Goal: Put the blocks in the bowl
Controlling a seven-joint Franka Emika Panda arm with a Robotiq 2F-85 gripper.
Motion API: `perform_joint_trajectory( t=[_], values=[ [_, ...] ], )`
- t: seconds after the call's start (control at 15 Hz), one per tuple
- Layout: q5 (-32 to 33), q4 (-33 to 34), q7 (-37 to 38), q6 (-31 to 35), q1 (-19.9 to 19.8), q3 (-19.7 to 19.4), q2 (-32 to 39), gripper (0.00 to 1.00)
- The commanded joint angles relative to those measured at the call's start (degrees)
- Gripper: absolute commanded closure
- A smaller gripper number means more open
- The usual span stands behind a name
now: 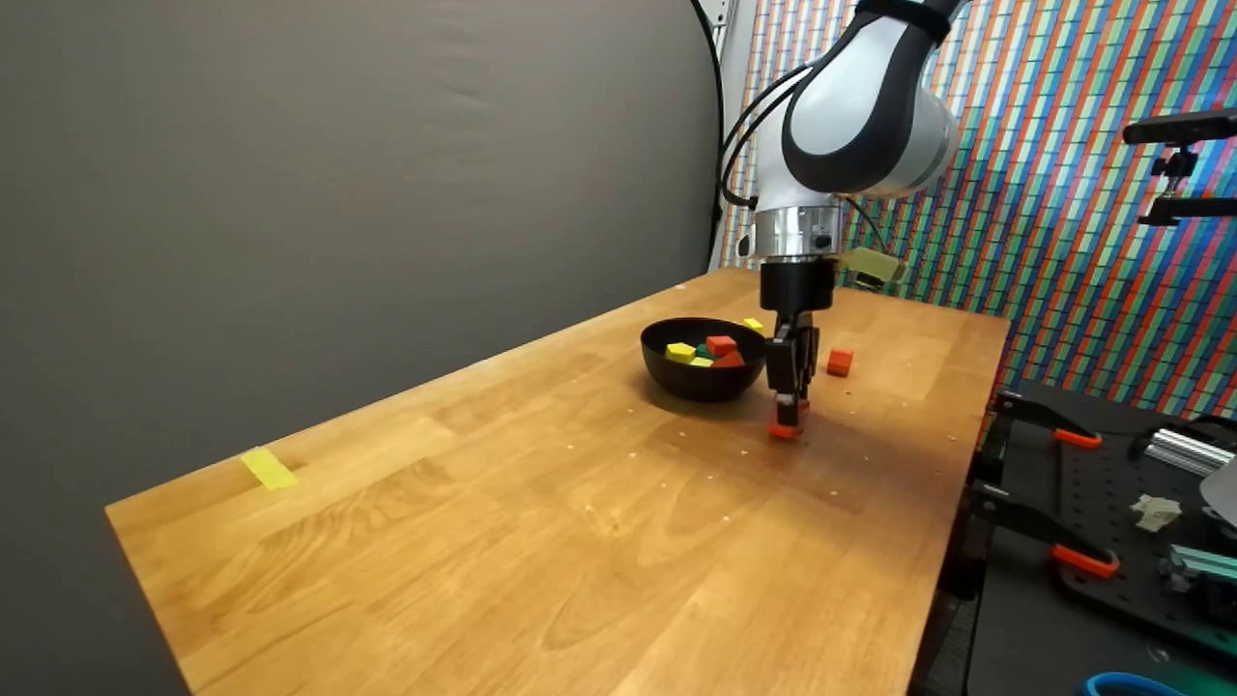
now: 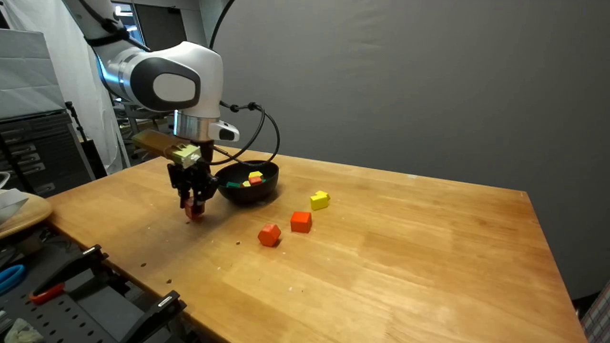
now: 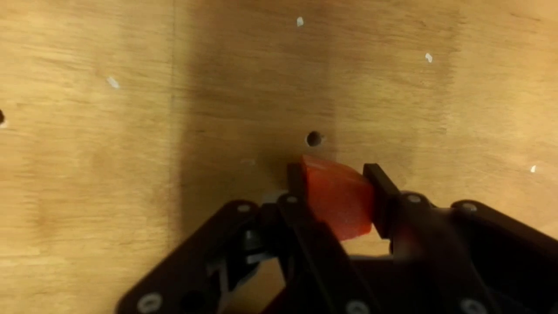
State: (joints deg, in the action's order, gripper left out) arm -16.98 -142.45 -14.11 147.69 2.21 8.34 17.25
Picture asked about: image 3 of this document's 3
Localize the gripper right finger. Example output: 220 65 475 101
363 163 558 314

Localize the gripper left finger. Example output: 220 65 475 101
114 163 381 314

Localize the red block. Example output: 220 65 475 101
301 154 376 242

